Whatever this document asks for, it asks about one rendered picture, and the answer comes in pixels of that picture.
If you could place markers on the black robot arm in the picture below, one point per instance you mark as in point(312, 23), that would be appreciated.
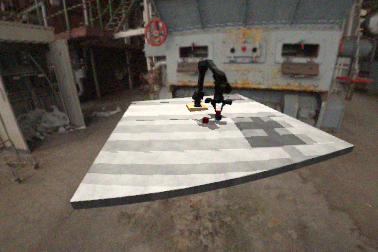
point(221, 83)

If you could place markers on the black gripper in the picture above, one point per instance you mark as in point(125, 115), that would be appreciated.
point(228, 102)

